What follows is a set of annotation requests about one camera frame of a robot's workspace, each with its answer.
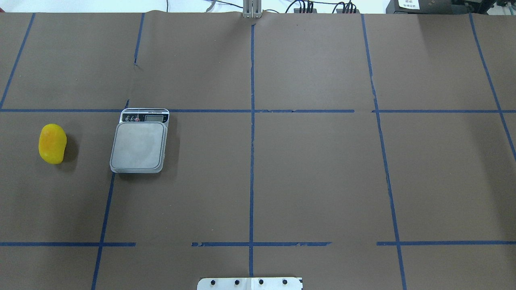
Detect aluminium profile post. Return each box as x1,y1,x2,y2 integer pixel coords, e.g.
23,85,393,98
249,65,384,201
243,0,263,19

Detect black power strip left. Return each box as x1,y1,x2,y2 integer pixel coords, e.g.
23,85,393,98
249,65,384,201
292,0,317,14

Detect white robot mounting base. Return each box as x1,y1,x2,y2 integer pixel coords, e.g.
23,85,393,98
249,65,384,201
197,277,304,290

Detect black box with label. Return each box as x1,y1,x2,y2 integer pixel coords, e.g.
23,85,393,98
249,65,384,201
385,0,453,15

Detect yellow mango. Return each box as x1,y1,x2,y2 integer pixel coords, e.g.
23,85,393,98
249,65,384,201
38,123,67,165

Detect silver digital kitchen scale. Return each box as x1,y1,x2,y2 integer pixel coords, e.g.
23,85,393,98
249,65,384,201
109,107,170,173

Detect black power strip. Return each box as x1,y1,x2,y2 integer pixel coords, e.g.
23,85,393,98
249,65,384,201
292,0,317,14
332,1,360,14

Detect black power strip right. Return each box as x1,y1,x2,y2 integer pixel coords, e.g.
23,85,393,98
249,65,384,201
332,1,360,14

